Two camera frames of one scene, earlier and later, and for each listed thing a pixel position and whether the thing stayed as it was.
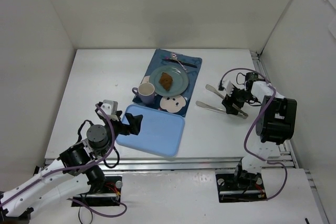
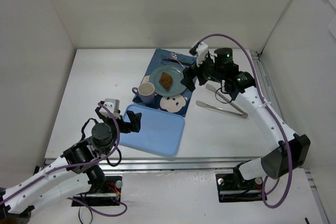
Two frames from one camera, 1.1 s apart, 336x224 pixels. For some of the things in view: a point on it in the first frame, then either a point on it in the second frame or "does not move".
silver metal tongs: x=241 y=114 does not move
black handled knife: x=182 y=62 does not move
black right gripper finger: x=230 y=109 to x=189 y=74
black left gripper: x=125 y=127 does not move
